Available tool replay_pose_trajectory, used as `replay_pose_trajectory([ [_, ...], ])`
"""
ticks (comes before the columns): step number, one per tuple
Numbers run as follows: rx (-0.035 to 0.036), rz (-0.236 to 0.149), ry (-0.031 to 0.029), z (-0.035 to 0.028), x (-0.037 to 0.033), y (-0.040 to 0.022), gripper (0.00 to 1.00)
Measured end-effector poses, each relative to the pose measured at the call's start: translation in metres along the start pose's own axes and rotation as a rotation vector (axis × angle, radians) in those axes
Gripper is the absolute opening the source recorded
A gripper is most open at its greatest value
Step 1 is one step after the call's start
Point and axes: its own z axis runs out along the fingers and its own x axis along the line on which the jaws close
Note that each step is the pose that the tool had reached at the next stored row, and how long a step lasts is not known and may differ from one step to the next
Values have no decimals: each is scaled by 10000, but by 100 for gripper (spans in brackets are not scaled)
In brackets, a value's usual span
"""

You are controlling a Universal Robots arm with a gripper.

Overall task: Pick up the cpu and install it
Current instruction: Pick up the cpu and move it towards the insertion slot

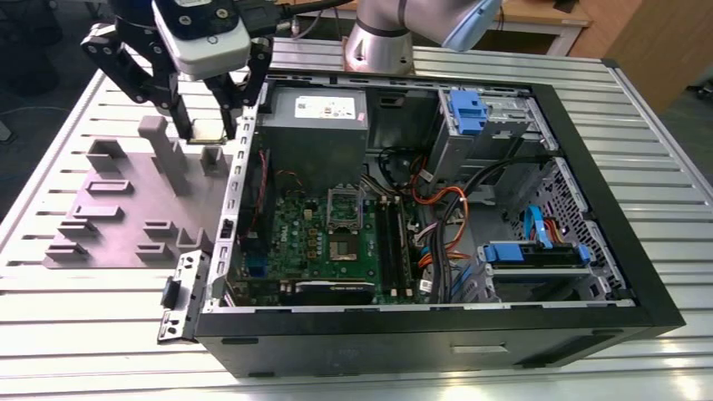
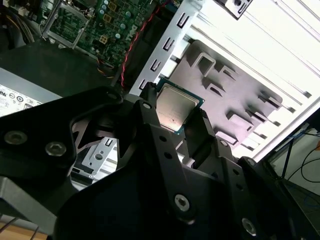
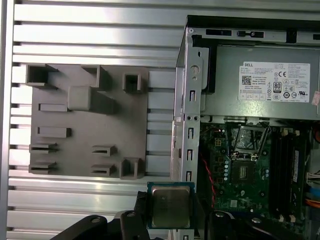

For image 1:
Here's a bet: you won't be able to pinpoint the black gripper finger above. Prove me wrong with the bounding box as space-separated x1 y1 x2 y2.
79 22 195 142
201 36 275 142

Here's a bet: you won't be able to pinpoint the silver CPU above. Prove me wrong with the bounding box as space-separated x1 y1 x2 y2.
187 118 229 146

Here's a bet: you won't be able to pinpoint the CPU socket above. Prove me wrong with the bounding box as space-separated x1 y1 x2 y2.
327 232 364 263

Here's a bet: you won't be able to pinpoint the grey Dell power supply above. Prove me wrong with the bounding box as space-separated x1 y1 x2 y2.
256 86 371 187

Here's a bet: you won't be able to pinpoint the black office chair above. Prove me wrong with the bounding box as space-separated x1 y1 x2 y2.
0 0 64 98

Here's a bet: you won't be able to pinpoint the metal socket cover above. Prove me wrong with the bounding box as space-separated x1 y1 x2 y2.
325 186 368 234

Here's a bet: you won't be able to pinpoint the grey plastic parts rack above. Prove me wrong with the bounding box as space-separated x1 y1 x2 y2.
41 114 239 271

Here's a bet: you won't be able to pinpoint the green motherboard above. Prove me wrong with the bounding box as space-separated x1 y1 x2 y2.
237 190 433 307

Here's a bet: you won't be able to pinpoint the black RAM slot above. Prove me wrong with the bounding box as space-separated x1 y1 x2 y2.
373 195 400 296
389 195 419 296

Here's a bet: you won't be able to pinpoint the grey metal drive cage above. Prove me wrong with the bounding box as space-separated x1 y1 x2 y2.
433 85 560 183

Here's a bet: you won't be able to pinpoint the black graphics card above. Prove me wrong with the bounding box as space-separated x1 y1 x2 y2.
280 278 377 307

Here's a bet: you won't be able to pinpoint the black open PC case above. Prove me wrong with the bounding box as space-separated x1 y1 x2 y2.
188 65 688 379

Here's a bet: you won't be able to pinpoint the black disk in blue carrier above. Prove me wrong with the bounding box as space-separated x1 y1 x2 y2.
479 241 593 269

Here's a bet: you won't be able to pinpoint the wooden desk white legs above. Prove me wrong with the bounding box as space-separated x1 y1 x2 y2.
277 0 593 56

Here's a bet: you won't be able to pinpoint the grey metal disk bay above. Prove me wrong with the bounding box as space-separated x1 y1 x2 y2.
476 240 631 304

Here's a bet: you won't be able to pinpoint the brown wooden cabinet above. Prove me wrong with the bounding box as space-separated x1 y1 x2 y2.
604 0 713 114

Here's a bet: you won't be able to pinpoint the black camera cable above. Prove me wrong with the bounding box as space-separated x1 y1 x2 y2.
275 0 361 20

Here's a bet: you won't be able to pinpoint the grey metal card bracket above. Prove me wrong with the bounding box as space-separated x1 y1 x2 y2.
157 249 212 346

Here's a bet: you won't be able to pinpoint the orange wire bundle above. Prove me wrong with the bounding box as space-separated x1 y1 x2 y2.
411 186 473 268

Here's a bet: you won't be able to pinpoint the thick black cable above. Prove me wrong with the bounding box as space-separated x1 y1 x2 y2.
429 153 553 302

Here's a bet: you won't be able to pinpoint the blue flat data cable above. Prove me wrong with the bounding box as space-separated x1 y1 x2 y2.
523 206 553 248

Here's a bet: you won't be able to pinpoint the orange flat data cable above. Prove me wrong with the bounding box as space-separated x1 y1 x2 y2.
545 216 567 248

